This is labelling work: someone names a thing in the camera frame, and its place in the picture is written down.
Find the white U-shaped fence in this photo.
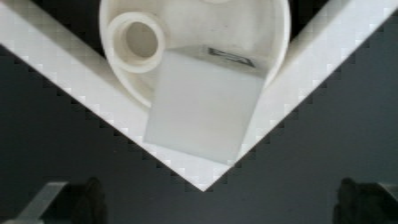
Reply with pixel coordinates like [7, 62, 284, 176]
[0, 0, 398, 189]

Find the white stool leg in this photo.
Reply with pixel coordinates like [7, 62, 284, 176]
[143, 46, 268, 164]

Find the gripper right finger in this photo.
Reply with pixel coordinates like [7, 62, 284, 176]
[332, 178, 398, 224]

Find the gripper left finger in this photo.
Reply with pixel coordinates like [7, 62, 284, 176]
[5, 177, 106, 224]

